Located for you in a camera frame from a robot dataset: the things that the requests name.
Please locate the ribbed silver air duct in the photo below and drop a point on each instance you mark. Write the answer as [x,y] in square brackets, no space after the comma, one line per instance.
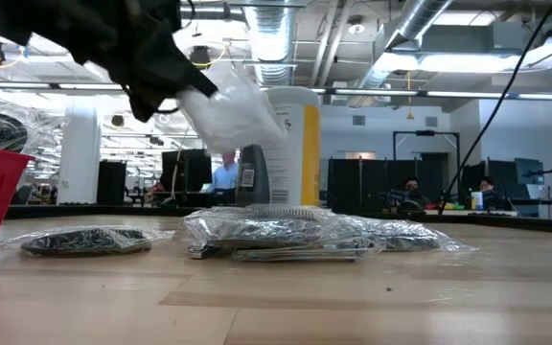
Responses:
[271,38]

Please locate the white pillar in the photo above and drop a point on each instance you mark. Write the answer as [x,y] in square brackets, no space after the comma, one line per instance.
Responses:
[79,163]

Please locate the person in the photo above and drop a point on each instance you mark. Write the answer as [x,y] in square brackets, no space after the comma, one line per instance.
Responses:
[487,187]
[228,177]
[410,187]

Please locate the smooth silver air duct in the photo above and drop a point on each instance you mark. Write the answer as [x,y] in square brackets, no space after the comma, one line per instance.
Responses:
[415,19]

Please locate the dark desk monitors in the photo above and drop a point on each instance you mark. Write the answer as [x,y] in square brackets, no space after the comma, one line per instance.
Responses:
[511,177]

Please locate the bagged black round hairbrush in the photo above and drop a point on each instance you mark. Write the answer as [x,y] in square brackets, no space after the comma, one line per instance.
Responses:
[257,232]
[84,242]
[415,242]

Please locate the black cabinet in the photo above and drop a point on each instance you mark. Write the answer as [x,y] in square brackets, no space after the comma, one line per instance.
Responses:
[111,182]

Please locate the bagged white cotton swabs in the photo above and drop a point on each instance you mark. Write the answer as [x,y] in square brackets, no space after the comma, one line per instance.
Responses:
[228,120]

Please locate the dark grey deodorant stick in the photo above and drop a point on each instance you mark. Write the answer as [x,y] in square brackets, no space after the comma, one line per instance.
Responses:
[254,191]

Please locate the black gantry frame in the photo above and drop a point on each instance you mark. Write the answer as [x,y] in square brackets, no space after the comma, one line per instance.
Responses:
[424,132]

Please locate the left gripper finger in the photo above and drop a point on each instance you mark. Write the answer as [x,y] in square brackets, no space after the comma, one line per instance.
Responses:
[180,72]

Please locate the black partition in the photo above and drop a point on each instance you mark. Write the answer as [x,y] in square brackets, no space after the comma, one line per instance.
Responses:
[362,179]

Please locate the black monitor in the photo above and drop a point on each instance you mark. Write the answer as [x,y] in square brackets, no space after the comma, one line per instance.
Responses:
[187,170]

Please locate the white canister with yellow label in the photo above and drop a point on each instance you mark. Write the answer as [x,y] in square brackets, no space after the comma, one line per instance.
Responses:
[300,144]

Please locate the black aluminium table frame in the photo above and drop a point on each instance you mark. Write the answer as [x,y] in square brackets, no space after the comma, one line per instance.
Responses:
[65,211]

